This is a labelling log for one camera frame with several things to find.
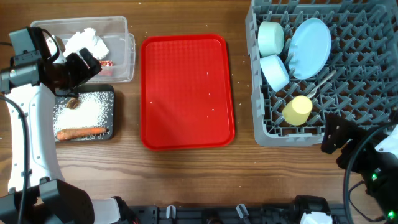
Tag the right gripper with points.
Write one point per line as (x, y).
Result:
(343, 130)

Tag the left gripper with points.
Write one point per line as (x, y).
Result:
(84, 74)

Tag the red snack wrapper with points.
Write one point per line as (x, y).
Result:
(107, 68)

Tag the brown food scrap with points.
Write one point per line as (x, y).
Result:
(73, 103)

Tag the white napkin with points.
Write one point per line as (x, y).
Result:
(87, 39)

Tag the white rice pile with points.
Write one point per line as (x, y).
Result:
(87, 113)

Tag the yellow cup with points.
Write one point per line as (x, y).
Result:
(297, 110)

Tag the white plastic spoon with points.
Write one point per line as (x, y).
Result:
(314, 90)

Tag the orange carrot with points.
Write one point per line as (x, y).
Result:
(69, 134)

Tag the light blue bowl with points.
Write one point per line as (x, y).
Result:
(274, 72)

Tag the light blue plate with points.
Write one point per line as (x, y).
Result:
(310, 48)

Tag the green bowl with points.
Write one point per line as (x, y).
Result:
(270, 38)

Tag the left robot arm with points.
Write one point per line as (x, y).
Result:
(37, 192)

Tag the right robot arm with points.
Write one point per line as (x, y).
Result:
(372, 154)

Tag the clear plastic waste bin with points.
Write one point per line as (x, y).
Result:
(114, 32)

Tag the grey dishwasher rack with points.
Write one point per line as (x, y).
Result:
(363, 52)

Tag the black plastic tray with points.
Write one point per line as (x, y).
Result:
(110, 112)

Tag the red serving tray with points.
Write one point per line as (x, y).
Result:
(186, 98)

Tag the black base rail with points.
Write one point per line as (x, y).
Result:
(264, 214)

